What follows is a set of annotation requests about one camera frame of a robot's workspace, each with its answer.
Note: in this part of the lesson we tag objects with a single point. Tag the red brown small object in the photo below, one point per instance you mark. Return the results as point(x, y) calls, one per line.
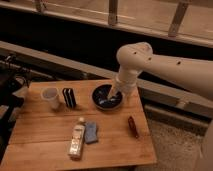
point(132, 127)

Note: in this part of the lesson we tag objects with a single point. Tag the black white striped eraser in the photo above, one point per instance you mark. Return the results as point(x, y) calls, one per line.
point(69, 97)

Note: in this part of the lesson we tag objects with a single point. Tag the clear plastic cup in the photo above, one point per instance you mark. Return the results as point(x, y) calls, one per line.
point(51, 96)

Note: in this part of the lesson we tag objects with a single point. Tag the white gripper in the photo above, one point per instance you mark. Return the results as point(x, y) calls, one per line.
point(123, 87)

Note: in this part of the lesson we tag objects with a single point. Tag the wooden table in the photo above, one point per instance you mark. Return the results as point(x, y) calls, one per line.
point(41, 137)

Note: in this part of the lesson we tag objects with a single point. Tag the dark round bowl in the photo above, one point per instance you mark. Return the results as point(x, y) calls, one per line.
point(101, 99)

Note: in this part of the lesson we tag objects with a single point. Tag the black equipment at left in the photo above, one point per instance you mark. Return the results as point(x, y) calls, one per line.
point(14, 86)

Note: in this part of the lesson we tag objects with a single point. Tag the blue sponge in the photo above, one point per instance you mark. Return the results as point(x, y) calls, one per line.
point(91, 132)

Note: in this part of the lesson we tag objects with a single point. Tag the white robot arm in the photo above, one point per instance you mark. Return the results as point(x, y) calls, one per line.
point(193, 75)

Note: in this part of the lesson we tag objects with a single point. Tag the white plastic bottle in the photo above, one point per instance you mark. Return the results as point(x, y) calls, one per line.
point(77, 139)

